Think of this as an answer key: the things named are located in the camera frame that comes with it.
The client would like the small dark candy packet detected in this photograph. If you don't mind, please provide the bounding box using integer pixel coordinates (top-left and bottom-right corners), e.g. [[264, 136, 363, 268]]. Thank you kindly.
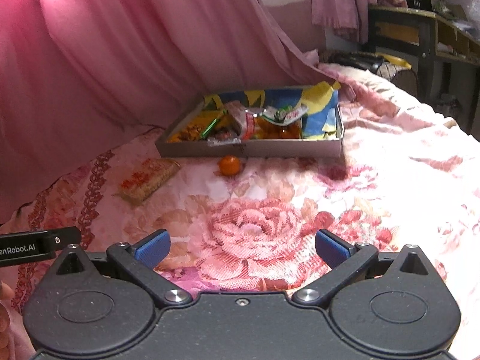
[[207, 128, 241, 146]]

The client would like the black yellow bag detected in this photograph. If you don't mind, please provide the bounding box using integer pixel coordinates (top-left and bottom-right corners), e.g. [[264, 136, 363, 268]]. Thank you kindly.
[[328, 51, 412, 80]]

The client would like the pink floral blanket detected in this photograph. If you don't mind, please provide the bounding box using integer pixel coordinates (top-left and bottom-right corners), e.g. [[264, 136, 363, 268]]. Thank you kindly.
[[1, 67, 479, 359]]

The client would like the orange mandarin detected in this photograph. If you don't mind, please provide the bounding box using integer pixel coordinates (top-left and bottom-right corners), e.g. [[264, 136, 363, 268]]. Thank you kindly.
[[218, 155, 242, 176]]

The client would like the orange snack bag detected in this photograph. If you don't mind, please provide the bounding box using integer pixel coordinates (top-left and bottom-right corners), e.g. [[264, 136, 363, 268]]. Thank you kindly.
[[246, 104, 308, 140]]

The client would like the dark wooden desk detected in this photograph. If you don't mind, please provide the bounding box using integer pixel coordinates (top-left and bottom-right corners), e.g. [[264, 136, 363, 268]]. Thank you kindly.
[[364, 6, 479, 133]]

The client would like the green corn sausage stick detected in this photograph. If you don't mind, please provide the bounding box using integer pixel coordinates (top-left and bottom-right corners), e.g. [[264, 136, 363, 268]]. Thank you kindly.
[[199, 110, 228, 140]]

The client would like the clear-wrapped corn cracker pack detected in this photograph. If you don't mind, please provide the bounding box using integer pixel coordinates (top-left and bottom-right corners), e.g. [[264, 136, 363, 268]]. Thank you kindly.
[[118, 158, 181, 205]]

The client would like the pink curtain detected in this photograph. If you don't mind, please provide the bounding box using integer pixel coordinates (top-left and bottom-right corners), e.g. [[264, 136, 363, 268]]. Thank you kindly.
[[1, 0, 327, 221]]

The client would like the white wrapped cake packet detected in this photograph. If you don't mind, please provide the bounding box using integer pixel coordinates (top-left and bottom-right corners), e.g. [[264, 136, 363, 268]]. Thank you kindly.
[[224, 101, 260, 141]]

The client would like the yellow brown snack packet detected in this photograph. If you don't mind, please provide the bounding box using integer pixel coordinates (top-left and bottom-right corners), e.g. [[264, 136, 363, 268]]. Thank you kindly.
[[168, 112, 217, 143]]

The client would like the grey cardboard tray box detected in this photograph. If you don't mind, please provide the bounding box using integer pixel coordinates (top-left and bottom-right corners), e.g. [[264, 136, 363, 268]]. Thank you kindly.
[[155, 81, 344, 158]]

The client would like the person's left hand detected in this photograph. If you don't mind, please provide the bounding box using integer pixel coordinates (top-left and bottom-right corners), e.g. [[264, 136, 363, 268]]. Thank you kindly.
[[0, 282, 14, 360]]

